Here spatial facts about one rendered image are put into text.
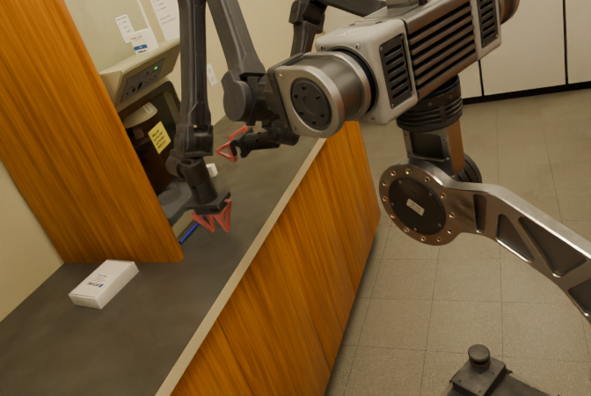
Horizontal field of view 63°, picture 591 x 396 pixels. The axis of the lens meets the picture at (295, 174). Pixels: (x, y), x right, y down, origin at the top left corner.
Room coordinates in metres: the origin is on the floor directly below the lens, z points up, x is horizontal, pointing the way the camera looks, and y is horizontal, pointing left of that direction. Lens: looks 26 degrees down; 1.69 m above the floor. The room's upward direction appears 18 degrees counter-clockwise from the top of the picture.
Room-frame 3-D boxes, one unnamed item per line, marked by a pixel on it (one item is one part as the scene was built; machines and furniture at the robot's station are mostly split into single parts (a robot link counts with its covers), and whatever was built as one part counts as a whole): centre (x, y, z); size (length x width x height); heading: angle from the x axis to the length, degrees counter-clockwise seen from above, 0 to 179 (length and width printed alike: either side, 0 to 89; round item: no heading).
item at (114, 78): (1.46, 0.33, 1.46); 0.32 x 0.12 x 0.10; 153
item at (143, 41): (1.50, 0.31, 1.54); 0.05 x 0.05 x 0.06; 64
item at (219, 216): (1.07, 0.22, 1.14); 0.07 x 0.07 x 0.09; 62
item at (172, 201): (1.49, 0.37, 1.19); 0.30 x 0.01 x 0.40; 152
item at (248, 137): (1.47, 0.10, 1.15); 0.10 x 0.07 x 0.07; 152
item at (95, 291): (1.22, 0.63, 0.96); 0.16 x 0.12 x 0.04; 146
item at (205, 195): (1.08, 0.23, 1.21); 0.10 x 0.07 x 0.07; 62
